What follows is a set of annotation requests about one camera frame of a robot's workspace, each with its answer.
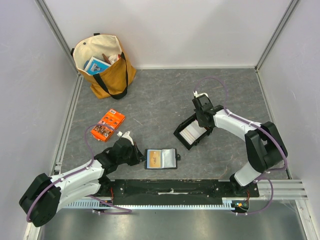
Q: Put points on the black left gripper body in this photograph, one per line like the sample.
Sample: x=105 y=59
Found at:
x=130 y=158

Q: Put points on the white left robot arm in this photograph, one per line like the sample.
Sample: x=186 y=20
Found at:
x=46 y=195

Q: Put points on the black leather card holder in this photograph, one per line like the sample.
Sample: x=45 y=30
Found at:
x=169 y=159

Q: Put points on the white credit card stack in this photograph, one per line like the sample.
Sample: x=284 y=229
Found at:
x=192 y=132

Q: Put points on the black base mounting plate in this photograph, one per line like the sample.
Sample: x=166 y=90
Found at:
x=217 y=188

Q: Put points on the blue book in bag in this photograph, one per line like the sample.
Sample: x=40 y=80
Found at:
x=95 y=66

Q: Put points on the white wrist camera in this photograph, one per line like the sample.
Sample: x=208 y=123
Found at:
x=197 y=95
x=125 y=135

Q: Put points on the orange printed box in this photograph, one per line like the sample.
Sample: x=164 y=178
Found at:
x=108 y=124

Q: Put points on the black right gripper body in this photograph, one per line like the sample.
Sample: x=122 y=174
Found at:
x=203 y=120

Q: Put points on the tan credit card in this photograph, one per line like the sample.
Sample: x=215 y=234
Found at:
x=154 y=160

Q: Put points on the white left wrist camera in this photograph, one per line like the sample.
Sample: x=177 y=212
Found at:
x=125 y=135

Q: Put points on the mustard tote bag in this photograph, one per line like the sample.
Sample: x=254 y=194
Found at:
x=115 y=80

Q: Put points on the black plastic card tray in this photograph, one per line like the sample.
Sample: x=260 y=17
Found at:
x=183 y=125

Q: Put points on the grey slotted cable duct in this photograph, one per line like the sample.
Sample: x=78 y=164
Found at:
x=87 y=203

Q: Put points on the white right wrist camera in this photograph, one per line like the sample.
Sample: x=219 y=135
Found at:
x=197 y=95

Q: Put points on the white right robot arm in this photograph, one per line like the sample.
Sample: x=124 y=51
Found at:
x=264 y=145

